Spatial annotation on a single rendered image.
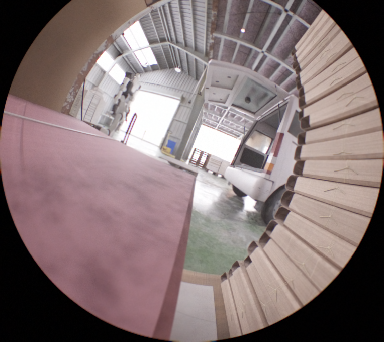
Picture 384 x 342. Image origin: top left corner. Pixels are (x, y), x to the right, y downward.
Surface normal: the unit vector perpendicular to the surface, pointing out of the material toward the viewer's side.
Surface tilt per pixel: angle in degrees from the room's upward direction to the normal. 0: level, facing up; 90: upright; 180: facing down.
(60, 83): 90
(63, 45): 90
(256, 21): 180
